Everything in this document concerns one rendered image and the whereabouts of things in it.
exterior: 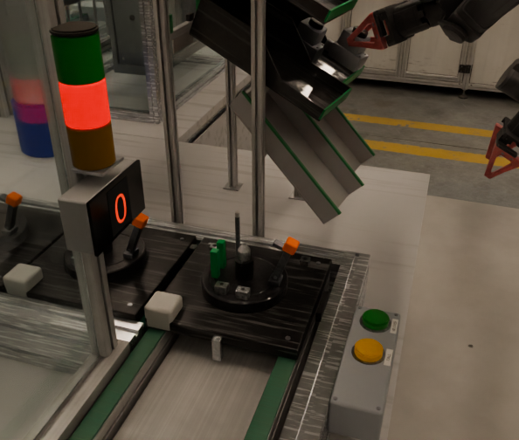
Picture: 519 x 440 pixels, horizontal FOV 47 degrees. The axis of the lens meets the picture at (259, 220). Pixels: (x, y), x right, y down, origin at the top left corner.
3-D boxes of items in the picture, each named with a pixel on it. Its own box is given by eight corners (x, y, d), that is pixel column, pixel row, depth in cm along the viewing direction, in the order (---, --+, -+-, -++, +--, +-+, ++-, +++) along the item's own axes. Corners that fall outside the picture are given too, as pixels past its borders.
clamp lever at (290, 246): (282, 276, 96) (301, 241, 92) (279, 283, 94) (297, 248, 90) (262, 265, 96) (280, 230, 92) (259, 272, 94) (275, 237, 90)
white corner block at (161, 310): (184, 314, 95) (183, 294, 93) (172, 333, 91) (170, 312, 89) (157, 309, 96) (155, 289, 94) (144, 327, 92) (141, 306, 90)
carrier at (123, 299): (197, 244, 112) (193, 184, 106) (136, 326, 93) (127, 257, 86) (83, 224, 119) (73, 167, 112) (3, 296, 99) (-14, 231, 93)
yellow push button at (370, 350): (384, 351, 87) (384, 340, 86) (379, 369, 84) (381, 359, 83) (356, 345, 89) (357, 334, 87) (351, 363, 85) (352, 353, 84)
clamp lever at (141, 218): (138, 249, 103) (149, 216, 98) (133, 256, 101) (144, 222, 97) (120, 239, 103) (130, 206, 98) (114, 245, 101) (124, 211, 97)
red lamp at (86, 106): (119, 116, 70) (114, 74, 67) (96, 132, 65) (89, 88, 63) (80, 112, 71) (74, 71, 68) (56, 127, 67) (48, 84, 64)
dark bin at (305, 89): (346, 99, 112) (365, 65, 107) (319, 121, 102) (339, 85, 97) (225, 19, 116) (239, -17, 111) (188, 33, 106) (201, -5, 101)
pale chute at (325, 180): (348, 195, 121) (364, 184, 119) (323, 224, 111) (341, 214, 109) (260, 85, 119) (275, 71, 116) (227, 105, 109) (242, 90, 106)
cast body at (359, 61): (362, 68, 118) (379, 37, 114) (353, 72, 115) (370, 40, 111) (328, 45, 120) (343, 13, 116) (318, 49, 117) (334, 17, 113)
